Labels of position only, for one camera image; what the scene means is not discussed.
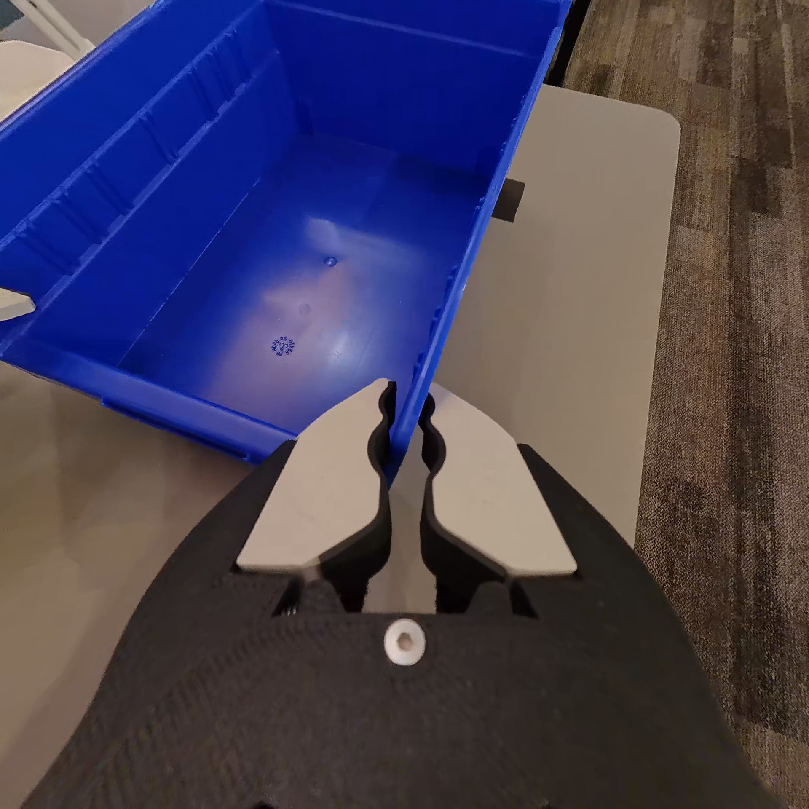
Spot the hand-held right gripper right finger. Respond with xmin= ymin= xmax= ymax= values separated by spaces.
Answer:
xmin=417 ymin=382 xmax=579 ymax=615

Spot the black tape strip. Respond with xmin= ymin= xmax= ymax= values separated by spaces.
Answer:
xmin=496 ymin=179 xmax=527 ymax=223

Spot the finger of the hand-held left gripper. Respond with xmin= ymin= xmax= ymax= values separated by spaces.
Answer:
xmin=0 ymin=287 xmax=37 ymax=324

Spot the grey desk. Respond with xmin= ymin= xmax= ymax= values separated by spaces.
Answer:
xmin=0 ymin=85 xmax=682 ymax=809

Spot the blue plastic bin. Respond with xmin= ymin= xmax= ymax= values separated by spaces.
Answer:
xmin=0 ymin=0 xmax=576 ymax=469

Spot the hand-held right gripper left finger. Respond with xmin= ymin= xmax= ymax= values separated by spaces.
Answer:
xmin=236 ymin=378 xmax=398 ymax=614

